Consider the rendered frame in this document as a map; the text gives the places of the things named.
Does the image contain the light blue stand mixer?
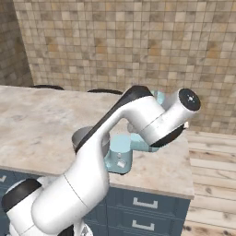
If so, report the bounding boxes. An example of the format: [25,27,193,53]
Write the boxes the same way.
[104,89,169,176]

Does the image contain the grey metal mixer bowl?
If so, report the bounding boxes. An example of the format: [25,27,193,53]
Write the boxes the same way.
[71,125,112,157]

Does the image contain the blue drawer front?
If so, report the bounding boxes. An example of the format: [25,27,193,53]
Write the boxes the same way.
[0,168,41,197]
[113,187,191,218]
[105,207,186,236]

